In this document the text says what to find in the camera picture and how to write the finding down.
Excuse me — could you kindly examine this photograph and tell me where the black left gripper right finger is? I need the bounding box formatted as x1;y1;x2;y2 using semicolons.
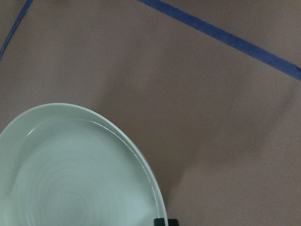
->
168;218;179;226

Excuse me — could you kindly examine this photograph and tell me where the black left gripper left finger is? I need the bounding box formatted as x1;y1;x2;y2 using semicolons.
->
153;218;166;226

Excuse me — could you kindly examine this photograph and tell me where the pale green plate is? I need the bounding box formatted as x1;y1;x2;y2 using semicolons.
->
0;104;168;226

